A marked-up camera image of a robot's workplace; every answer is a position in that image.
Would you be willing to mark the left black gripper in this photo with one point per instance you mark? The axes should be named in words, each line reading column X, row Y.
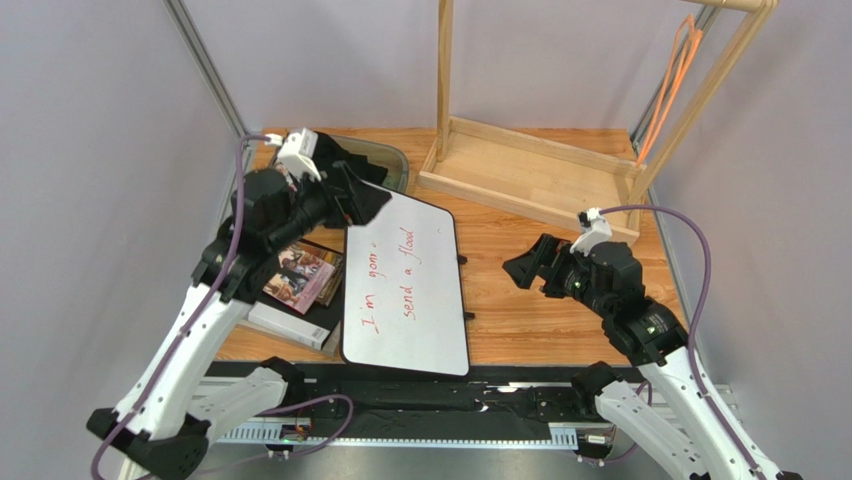
column 356, row 203

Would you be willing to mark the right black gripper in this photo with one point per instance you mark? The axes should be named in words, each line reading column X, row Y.
column 544, row 264

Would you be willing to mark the orange plastic hanger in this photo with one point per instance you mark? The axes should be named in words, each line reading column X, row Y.
column 687, row 40

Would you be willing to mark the black floral t shirt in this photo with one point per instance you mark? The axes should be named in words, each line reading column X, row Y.
column 328, row 151

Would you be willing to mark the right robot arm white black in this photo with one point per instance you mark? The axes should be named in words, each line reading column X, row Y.
column 708, row 442

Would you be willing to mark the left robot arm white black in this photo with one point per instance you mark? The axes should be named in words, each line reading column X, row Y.
column 159, row 425

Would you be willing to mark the grey transparent plastic bin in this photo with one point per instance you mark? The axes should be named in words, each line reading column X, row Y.
column 388, row 166

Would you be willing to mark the wooden clothes rack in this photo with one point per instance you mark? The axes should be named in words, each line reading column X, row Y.
column 552, row 182

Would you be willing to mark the illustrated book on top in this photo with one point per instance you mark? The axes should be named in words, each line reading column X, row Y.
column 309, row 275

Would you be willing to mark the black white book stack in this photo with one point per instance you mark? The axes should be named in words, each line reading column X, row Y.
column 318, row 330

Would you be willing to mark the whiteboard with red writing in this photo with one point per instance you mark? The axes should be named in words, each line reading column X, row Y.
column 403, row 294

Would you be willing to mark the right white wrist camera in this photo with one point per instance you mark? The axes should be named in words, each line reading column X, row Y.
column 595, row 229

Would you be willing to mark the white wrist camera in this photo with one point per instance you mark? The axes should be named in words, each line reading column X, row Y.
column 595, row 229
column 294, row 152

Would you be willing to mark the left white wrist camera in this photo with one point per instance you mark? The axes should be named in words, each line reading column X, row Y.
column 294, row 152

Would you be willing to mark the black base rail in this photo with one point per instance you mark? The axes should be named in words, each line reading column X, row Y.
column 512, row 406

